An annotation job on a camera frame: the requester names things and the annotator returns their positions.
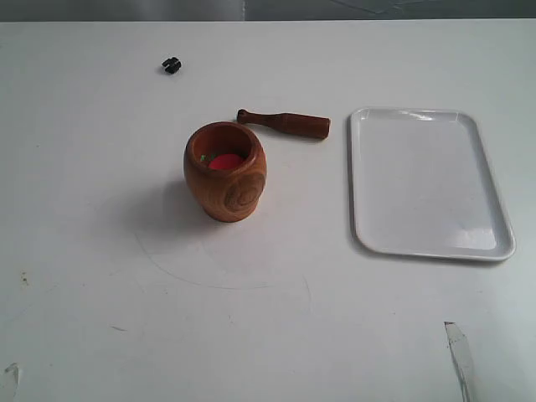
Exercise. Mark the dark wooden pestle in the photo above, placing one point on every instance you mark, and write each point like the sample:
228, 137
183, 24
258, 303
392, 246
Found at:
289, 123

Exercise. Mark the wooden mortar cup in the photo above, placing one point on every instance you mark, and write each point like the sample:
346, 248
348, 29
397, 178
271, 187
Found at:
225, 195

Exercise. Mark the red object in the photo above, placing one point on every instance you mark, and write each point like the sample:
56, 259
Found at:
226, 161

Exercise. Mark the white rectangular plastic tray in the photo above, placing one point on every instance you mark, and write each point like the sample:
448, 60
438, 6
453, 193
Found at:
422, 186

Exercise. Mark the clear tape strip right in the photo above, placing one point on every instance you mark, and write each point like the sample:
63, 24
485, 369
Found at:
462, 360

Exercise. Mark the clear tape strip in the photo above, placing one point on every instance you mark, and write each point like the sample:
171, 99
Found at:
462, 360
9, 383

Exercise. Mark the clear tape strip left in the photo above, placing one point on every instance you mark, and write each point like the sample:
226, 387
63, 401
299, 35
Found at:
9, 383

